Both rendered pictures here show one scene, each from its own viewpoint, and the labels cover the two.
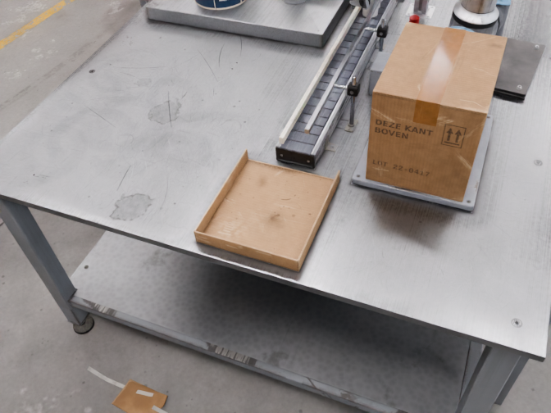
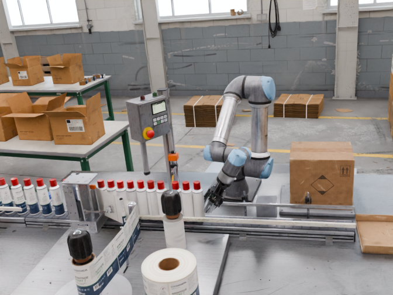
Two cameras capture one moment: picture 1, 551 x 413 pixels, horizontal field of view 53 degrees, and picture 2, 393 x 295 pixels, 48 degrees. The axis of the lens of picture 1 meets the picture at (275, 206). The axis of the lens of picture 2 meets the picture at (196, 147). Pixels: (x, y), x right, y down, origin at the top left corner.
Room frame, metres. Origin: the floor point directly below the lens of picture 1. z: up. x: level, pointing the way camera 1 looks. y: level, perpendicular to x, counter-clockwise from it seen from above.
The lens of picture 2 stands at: (2.05, 1.45, 1.98)
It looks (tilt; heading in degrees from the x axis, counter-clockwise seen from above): 21 degrees down; 259
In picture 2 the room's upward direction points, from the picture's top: 5 degrees counter-clockwise
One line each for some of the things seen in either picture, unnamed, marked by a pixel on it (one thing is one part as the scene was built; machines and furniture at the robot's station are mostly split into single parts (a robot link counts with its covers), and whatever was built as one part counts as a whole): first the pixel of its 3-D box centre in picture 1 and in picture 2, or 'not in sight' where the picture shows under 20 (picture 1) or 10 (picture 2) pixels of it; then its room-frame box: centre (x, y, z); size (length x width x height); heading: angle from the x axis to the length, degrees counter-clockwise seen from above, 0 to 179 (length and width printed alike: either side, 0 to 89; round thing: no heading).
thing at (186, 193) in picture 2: not in sight; (188, 201); (1.75, -0.39, 0.98); 0.05 x 0.05 x 0.20
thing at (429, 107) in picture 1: (434, 110); (320, 174); (1.05, -0.40, 0.99); 0.30 x 0.24 x 0.27; 153
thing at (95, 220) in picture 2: not in sight; (85, 202); (2.23, -0.52, 1.01); 0.14 x 0.13 x 0.26; 154
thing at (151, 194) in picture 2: not in sight; (152, 199); (1.91, -0.47, 0.98); 0.05 x 0.05 x 0.20
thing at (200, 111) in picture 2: not in sight; (210, 110); (0.63, -4.48, 0.16); 0.65 x 0.54 x 0.32; 152
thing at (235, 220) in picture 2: (343, 33); (234, 220); (1.57, -0.26, 0.91); 1.07 x 0.01 x 0.02; 154
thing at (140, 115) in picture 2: not in sight; (148, 117); (1.87, -0.54, 1.38); 0.17 x 0.10 x 0.19; 29
